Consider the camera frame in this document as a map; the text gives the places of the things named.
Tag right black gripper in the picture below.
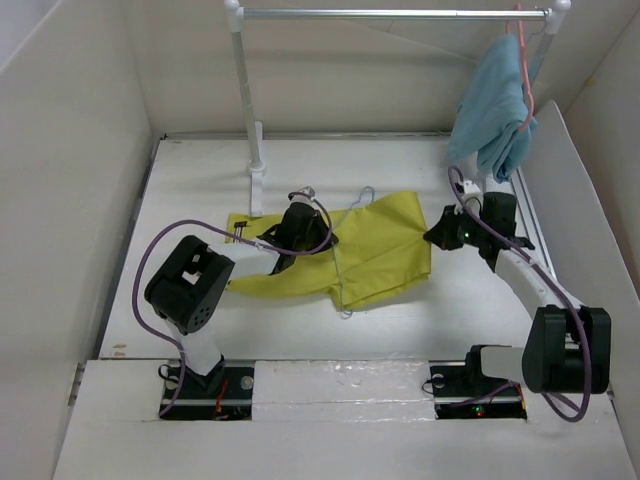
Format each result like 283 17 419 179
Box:
424 203 490 250

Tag yellow-green trousers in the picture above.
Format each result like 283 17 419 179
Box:
228 191 431 310

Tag blue wire clothes hanger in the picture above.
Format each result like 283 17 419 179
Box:
331 185 376 320

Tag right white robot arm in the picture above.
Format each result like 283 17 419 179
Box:
424 192 612 394

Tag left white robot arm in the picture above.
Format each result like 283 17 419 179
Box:
144 194 339 397

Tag pink clothes hanger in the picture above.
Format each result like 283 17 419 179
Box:
503 20 535 140

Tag light blue hanging garment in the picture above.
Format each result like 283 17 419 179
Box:
447 34 537 183

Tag white foam block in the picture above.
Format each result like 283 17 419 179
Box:
252 360 435 423

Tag white clothes rack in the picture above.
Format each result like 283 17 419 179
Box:
224 1 572 217

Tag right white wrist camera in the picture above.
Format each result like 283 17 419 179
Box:
458 179 483 203

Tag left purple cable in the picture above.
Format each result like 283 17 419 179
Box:
132 197 334 416

